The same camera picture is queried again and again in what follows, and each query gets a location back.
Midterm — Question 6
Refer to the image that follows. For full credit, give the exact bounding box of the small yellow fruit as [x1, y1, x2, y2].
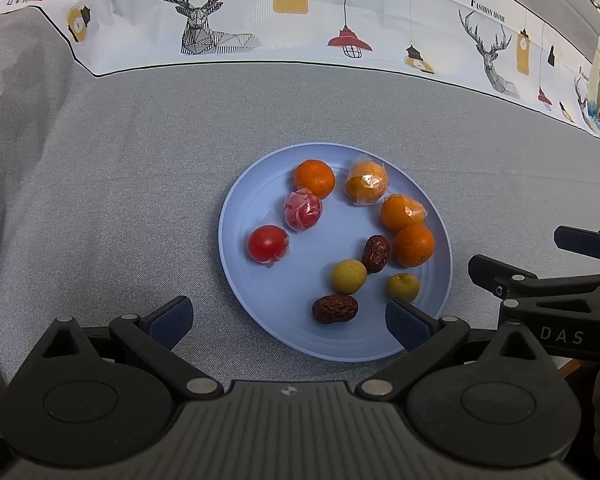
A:
[386, 273, 420, 304]

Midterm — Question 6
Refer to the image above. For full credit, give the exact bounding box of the bare orange mandarin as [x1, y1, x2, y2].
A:
[392, 224, 436, 268]
[294, 159, 336, 200]

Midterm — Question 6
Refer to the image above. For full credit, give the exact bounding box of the dark red jujube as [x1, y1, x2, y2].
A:
[312, 294, 358, 324]
[361, 235, 391, 274]

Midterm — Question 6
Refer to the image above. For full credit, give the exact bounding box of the yellow-green small round fruit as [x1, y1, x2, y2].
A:
[332, 259, 367, 295]

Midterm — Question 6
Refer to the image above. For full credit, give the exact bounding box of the plastic orange mandarin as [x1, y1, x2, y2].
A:
[380, 194, 427, 232]

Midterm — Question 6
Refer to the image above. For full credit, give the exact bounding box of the smooth red tomato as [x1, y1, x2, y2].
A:
[247, 224, 289, 266]

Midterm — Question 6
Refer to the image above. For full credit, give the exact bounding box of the pale orange mandarin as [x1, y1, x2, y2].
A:
[344, 156, 389, 206]

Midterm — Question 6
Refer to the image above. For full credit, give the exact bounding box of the crinkly red tomato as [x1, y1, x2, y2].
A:
[283, 188, 323, 232]

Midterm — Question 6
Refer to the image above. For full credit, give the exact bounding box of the blue round plate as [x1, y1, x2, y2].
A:
[219, 143, 453, 362]

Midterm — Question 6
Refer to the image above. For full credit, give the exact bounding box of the grey deer print sofa cover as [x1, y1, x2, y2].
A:
[0, 8, 600, 395]

